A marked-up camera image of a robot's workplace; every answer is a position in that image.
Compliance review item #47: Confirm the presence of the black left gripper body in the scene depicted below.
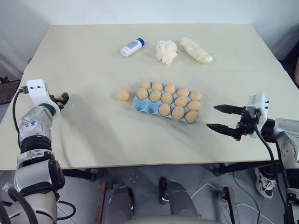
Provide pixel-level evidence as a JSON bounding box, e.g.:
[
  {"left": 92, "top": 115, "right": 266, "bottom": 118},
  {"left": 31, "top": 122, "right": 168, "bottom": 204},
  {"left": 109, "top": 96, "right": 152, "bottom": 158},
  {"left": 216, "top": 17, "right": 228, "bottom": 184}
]
[{"left": 49, "top": 93, "right": 65, "bottom": 111}]

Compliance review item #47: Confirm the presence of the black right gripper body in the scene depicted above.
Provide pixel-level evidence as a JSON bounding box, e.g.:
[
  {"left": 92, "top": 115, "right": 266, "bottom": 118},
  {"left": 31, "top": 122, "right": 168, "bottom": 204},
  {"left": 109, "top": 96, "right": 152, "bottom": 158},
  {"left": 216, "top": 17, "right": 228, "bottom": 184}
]
[{"left": 235, "top": 106, "right": 261, "bottom": 136}]

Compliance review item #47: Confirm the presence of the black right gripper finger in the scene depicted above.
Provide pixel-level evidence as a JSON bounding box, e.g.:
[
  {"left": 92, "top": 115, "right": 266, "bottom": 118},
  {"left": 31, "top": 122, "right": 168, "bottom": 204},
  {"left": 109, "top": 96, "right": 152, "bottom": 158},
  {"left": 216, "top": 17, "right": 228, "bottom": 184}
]
[
  {"left": 206, "top": 123, "right": 242, "bottom": 141},
  {"left": 213, "top": 104, "right": 244, "bottom": 115}
]

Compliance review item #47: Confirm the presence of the blue egg carton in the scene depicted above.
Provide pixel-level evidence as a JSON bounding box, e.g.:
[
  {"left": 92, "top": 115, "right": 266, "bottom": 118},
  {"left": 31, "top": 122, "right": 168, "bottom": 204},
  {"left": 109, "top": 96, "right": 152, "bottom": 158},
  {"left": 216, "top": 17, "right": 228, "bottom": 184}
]
[{"left": 130, "top": 81, "right": 202, "bottom": 124}]

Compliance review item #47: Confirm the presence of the black case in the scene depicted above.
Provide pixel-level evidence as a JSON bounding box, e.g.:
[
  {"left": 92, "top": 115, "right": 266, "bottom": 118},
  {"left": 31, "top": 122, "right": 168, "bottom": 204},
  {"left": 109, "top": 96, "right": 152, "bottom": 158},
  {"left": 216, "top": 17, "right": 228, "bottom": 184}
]
[{"left": 0, "top": 76, "right": 21, "bottom": 106}]

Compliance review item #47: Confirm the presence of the white and black sneaker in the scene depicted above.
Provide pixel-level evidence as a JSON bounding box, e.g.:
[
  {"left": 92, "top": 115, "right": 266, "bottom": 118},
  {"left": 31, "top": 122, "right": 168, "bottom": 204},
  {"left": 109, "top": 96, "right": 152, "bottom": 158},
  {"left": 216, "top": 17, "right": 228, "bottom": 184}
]
[{"left": 254, "top": 167, "right": 279, "bottom": 199}]

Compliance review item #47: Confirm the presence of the clear bag of pale filling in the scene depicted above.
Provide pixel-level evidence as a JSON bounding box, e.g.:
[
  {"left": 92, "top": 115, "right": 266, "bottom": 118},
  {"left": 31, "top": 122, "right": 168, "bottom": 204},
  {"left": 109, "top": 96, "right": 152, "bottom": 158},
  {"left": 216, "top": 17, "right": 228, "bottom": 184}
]
[{"left": 179, "top": 37, "right": 214, "bottom": 64}]

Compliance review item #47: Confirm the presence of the rusty metal stand bar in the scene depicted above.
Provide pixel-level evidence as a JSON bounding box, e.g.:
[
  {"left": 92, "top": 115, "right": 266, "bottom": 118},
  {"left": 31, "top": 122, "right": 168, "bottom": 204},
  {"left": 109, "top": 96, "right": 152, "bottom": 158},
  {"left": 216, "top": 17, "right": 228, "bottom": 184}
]
[
  {"left": 97, "top": 181, "right": 113, "bottom": 224},
  {"left": 218, "top": 186, "right": 240, "bottom": 224}
]

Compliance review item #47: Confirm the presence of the white bottle with blue cap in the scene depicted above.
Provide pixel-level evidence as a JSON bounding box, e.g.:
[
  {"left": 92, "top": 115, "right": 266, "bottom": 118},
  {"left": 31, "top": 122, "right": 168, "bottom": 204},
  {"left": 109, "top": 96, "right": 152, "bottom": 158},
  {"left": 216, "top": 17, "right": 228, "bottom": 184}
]
[{"left": 120, "top": 37, "right": 146, "bottom": 57}]

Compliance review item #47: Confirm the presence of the dark rounded robot leg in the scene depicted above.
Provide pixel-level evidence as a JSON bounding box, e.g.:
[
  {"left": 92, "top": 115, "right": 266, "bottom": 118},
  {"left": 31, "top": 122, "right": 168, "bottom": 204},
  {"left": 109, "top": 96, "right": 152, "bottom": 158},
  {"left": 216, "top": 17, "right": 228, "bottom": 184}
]
[
  {"left": 158, "top": 177, "right": 202, "bottom": 224},
  {"left": 108, "top": 186, "right": 135, "bottom": 224}
]

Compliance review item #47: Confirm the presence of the crumpled white plastic bag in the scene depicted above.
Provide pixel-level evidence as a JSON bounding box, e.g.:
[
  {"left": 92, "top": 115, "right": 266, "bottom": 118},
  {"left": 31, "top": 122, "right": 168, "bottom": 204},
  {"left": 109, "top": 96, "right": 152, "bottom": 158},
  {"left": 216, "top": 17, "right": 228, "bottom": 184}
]
[{"left": 155, "top": 40, "right": 179, "bottom": 66}]

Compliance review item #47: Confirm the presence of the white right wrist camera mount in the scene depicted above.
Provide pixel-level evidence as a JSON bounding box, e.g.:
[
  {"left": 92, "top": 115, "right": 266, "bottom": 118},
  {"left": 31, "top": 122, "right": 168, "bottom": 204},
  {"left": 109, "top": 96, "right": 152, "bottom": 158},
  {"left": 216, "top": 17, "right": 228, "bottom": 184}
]
[{"left": 246, "top": 92, "right": 270, "bottom": 139}]

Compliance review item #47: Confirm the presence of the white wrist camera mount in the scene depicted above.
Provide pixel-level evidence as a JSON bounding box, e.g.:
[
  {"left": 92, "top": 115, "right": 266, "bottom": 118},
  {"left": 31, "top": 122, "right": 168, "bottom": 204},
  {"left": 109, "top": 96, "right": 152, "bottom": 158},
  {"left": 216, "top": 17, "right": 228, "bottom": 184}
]
[
  {"left": 246, "top": 92, "right": 270, "bottom": 139},
  {"left": 26, "top": 79, "right": 60, "bottom": 116}
]

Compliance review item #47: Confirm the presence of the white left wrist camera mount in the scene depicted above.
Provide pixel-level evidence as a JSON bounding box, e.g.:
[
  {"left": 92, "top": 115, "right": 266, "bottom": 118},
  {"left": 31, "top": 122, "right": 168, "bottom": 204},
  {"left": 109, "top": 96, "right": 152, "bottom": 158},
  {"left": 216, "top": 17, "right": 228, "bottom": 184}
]
[{"left": 26, "top": 79, "right": 60, "bottom": 116}]

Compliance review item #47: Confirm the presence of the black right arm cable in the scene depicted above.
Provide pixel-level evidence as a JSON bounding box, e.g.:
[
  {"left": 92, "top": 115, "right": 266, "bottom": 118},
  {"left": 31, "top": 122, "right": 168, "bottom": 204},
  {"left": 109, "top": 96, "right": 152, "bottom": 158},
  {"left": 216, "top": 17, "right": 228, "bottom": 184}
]
[{"left": 254, "top": 127, "right": 292, "bottom": 224}]

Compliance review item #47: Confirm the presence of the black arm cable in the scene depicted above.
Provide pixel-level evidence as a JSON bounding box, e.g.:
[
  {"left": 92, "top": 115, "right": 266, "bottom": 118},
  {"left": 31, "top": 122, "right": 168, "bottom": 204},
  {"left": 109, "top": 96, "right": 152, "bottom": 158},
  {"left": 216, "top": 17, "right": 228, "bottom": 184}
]
[
  {"left": 12, "top": 86, "right": 30, "bottom": 143},
  {"left": 254, "top": 127, "right": 292, "bottom": 224}
]

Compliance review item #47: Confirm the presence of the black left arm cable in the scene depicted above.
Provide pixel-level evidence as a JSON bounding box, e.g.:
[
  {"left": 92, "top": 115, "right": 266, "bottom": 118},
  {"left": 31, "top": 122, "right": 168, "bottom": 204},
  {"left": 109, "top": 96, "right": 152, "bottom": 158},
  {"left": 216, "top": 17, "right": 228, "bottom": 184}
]
[{"left": 12, "top": 86, "right": 30, "bottom": 143}]

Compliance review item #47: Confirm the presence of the black table frame bar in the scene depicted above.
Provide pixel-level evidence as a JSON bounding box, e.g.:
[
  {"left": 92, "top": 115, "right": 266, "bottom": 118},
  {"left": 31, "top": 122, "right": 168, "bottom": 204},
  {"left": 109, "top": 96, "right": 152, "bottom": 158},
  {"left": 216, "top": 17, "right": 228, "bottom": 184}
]
[
  {"left": 62, "top": 168, "right": 97, "bottom": 182},
  {"left": 213, "top": 161, "right": 284, "bottom": 176}
]

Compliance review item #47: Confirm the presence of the white floor cable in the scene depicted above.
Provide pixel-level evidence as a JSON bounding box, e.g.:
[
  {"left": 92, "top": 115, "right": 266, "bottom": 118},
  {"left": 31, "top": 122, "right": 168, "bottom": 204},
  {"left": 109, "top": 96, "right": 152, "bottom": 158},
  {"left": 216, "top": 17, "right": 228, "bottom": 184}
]
[{"left": 192, "top": 182, "right": 266, "bottom": 224}]

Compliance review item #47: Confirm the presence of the thin black cable loop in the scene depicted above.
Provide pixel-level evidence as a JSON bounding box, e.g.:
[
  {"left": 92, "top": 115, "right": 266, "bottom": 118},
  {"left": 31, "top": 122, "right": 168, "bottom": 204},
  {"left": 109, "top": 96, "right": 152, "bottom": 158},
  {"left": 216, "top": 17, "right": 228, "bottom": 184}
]
[{"left": 55, "top": 200, "right": 77, "bottom": 221}]

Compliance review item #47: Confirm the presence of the thick black hose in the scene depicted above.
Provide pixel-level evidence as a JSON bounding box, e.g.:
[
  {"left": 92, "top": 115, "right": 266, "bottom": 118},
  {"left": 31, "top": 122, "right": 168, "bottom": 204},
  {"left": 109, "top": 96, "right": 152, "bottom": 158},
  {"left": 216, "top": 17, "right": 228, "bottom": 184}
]
[{"left": 0, "top": 187, "right": 39, "bottom": 224}]

